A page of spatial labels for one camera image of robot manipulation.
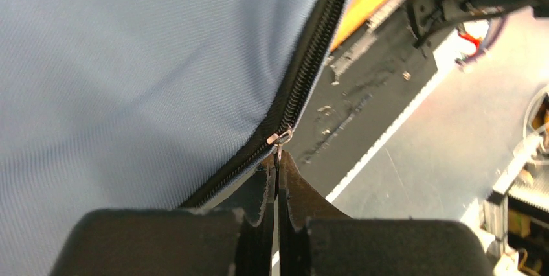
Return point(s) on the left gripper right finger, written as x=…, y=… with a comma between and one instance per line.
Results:
x=298, y=202

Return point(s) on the blue fabric backpack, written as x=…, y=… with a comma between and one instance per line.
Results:
x=127, y=103

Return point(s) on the aluminium frame rail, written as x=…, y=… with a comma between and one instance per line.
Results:
x=512, y=222

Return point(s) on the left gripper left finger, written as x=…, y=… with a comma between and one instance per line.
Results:
x=244, y=226

